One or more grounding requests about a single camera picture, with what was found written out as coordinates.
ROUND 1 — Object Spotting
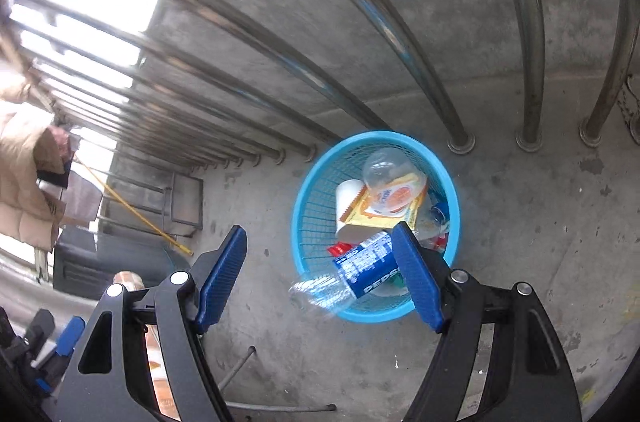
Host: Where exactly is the Pepsi plastic bottle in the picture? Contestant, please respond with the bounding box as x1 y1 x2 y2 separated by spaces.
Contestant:
288 231 405 316

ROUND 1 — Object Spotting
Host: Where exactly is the yellow Enaak snack packet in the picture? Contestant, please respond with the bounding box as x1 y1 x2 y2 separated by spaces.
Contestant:
336 172 428 229

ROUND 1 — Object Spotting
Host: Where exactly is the red plastic bag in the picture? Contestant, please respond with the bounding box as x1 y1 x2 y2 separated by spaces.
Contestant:
328 241 355 257

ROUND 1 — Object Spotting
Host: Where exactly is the clear plastic cup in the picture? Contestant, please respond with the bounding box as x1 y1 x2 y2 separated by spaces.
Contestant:
362 147 425 209

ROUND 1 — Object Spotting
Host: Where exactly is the white paper cup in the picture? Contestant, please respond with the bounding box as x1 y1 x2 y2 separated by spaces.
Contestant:
335 179 383 245

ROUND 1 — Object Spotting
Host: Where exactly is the blue plastic trash basket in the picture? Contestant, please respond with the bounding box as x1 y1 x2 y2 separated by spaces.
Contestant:
290 131 461 324

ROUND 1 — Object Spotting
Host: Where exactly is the patterned plastic tablecloth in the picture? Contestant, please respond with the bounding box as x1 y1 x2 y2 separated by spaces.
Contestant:
145 326 180 421

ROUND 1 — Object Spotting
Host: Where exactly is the metal rack by railing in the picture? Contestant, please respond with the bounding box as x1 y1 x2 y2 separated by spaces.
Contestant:
94 170 204 237

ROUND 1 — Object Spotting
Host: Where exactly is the beige puffer jacket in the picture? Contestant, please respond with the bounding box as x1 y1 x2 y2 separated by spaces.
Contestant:
1 63 65 252

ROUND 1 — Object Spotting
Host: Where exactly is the metal balcony railing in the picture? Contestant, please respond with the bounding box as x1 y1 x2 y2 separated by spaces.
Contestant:
17 0 639 163

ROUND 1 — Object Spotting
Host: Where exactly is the dark sliding door frame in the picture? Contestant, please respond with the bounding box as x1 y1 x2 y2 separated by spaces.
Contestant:
53 226 190 300

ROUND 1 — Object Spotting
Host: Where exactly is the yellow broom handle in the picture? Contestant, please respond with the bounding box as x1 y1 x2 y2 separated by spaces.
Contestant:
73 156 194 257

